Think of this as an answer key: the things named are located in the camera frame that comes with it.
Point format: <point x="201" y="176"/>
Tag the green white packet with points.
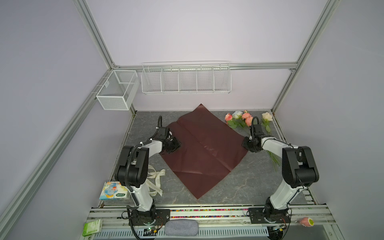
<point x="92" y="228"/>

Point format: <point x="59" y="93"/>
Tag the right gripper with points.
<point x="244" y="144"/>

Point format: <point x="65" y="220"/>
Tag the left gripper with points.
<point x="177" y="145"/>

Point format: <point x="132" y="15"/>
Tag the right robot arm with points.
<point x="299" y="172"/>

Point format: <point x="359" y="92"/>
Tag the single pink fake rose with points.
<point x="230" y="121"/>

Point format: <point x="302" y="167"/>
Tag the red wrapping paper sheet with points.
<point x="209" y="150"/>

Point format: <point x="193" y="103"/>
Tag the white mesh box basket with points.
<point x="119" y="90"/>

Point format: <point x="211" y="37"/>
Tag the double pink fake rose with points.
<point x="246" y="120"/>

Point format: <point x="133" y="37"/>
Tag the grey foam pad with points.
<point x="182" y="228"/>

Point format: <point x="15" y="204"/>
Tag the cream ribbon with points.
<point x="153" y="181"/>

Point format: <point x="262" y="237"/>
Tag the pink round object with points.
<point x="307" y="222"/>

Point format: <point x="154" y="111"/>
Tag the cream fake rose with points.
<point x="267" y="119"/>

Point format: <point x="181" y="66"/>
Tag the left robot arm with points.
<point x="132" y="172"/>

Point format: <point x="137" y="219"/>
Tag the white wire shelf basket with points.
<point x="186" y="77"/>

